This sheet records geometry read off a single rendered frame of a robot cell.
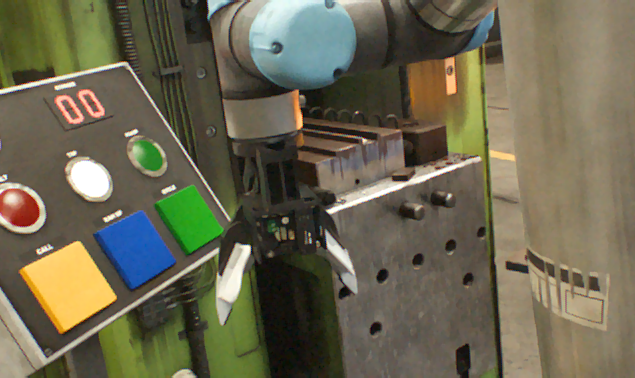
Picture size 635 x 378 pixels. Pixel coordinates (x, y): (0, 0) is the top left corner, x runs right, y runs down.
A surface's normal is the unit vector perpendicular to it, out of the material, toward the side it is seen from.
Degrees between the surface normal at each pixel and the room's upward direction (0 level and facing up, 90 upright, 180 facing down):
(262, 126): 90
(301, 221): 90
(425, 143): 90
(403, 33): 99
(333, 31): 90
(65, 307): 60
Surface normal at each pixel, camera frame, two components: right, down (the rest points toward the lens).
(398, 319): 0.60, 0.15
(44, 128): 0.70, -0.45
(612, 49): -0.42, 0.24
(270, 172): 0.26, 0.25
